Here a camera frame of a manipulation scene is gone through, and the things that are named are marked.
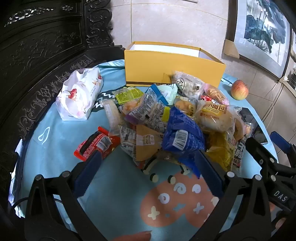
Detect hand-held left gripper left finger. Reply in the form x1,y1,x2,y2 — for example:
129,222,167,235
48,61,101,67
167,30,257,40
24,151,109,241

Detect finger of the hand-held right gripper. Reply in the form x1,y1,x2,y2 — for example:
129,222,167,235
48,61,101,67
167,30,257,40
270,131,296,168
246,136,278,170

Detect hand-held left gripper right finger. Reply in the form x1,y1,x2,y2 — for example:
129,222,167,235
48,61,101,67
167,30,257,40
195,150,273,241

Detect yellow rice cracker packet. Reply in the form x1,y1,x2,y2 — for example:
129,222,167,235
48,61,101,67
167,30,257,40
205,132,234,172

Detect red cookie packet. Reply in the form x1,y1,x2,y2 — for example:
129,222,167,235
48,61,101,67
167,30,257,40
73,126,121,162

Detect pink bread packet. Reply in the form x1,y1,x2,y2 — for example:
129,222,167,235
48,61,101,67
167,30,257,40
201,84,230,105

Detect yellow cardboard box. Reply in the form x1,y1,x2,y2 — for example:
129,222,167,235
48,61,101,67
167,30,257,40
124,41,226,88

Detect person's right hand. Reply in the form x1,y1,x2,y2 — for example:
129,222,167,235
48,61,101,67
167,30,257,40
268,201,287,231

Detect person's left hand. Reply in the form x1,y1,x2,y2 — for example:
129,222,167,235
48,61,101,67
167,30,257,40
113,230,152,241

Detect black smartphone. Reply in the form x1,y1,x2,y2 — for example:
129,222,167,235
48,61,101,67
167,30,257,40
238,107,269,146

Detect clear brown bread packet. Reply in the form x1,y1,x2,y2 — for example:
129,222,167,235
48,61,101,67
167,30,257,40
233,118,254,142

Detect dark blue snack packet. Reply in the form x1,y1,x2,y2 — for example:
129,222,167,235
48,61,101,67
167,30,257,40
161,106,207,167

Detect white barcode snack packet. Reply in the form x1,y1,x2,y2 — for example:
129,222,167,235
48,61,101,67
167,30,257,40
119,125,137,154

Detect large bun packet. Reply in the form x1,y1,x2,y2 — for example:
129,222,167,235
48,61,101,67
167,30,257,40
195,100,236,133

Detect clear rice cake packet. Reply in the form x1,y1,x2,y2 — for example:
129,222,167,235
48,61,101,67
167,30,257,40
102,99,121,135

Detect red apple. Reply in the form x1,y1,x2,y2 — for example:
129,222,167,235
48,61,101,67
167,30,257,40
231,79,249,100

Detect tan triangular snack packet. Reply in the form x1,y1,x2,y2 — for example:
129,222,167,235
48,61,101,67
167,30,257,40
134,125,163,166

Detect small framed painting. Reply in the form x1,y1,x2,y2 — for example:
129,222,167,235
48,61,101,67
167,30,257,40
283,30,296,91

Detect small round bread packet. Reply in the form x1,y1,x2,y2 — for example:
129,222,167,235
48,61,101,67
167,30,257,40
174,97,197,117

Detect white floral tissue pack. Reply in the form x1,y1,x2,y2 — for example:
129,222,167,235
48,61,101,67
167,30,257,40
56,68,104,121

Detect blue and white snack packet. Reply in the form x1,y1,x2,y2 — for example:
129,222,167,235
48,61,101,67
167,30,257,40
126,84,168,133

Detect bread packet with green label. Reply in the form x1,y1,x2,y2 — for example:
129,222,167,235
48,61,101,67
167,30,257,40
115,86,145,116

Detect clear bag of white nuts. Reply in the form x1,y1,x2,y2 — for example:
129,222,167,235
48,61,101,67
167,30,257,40
172,71,205,97

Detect cardboard corner protector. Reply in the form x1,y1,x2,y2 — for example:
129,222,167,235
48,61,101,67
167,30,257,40
222,39,240,59

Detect framed lotus painting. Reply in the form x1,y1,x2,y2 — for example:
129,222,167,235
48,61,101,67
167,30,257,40
225,0,292,78

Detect dark carved wooden furniture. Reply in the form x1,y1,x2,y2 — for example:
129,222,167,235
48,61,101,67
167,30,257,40
0,0,125,209

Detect white cable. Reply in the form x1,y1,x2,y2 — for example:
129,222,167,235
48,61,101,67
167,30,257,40
264,76,289,121

